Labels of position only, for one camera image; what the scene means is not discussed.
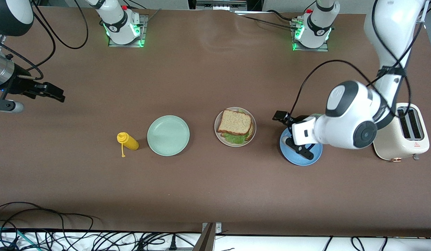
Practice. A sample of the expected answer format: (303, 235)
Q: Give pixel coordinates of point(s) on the cream white toaster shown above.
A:
(416, 139)

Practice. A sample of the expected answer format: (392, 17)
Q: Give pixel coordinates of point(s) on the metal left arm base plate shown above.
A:
(311, 50)

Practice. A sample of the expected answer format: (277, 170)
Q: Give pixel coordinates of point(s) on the aluminium table frame rail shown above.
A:
(422, 19)

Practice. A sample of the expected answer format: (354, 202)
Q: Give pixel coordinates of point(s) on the green lettuce leaf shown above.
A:
(234, 138)

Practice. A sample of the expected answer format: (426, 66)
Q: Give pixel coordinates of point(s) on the grey metal equipment box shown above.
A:
(220, 5)

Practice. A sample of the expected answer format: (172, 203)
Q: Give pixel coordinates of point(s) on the grey metal bracket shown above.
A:
(206, 240)

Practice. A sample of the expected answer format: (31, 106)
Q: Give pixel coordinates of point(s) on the yellow mustard squeeze bottle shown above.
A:
(129, 141)

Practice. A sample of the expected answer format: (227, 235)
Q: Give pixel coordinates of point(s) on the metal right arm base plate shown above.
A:
(144, 28)

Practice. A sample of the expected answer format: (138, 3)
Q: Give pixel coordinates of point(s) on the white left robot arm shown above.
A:
(358, 118)

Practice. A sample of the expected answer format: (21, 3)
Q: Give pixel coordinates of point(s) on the mint green plate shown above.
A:
(168, 136)

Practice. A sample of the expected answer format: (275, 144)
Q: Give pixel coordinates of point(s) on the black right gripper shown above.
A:
(17, 86)

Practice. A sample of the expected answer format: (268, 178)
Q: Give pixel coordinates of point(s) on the beige plate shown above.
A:
(252, 137)

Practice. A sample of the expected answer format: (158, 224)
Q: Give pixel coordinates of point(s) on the blue plate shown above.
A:
(299, 158)

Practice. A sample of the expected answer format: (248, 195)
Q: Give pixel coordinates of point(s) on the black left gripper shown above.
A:
(290, 119)

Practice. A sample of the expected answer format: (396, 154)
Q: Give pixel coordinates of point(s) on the brown toast bread slice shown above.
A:
(250, 136)
(235, 122)

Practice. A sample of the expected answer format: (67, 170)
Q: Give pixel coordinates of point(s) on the black power plug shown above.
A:
(172, 245)

